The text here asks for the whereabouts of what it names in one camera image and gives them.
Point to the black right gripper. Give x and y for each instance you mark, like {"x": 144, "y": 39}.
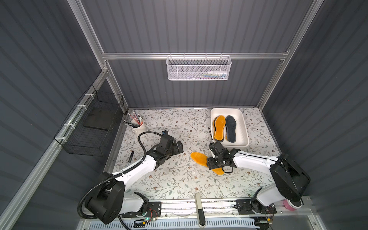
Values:
{"x": 214, "y": 156}

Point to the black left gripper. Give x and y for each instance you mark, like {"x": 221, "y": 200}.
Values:
{"x": 175, "y": 147}

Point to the dark grey insole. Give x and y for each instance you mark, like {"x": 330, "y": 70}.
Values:
{"x": 230, "y": 125}

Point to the yellow fleece insole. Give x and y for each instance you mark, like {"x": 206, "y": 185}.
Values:
{"x": 219, "y": 125}

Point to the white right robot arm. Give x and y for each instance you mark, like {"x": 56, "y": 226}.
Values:
{"x": 289, "y": 179}

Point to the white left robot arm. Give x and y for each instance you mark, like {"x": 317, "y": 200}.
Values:
{"x": 105, "y": 201}

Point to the white plastic storage box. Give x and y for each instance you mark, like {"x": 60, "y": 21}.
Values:
{"x": 242, "y": 138}

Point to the white pen cup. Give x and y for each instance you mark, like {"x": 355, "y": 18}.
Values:
{"x": 135, "y": 121}

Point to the black marker pen on table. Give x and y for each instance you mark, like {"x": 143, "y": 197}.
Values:
{"x": 131, "y": 157}

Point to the pink tape roll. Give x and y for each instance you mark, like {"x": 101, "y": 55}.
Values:
{"x": 291, "y": 206}

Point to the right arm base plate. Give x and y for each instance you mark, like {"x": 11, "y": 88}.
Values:
{"x": 250, "y": 206}

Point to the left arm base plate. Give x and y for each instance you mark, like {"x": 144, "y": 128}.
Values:
{"x": 150, "y": 209}

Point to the white handle tool front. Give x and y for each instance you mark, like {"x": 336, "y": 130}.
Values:
{"x": 199, "y": 210}

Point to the black wire basket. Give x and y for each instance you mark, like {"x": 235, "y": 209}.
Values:
{"x": 94, "y": 124}

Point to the white wire mesh basket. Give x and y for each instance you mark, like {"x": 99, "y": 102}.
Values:
{"x": 198, "y": 68}

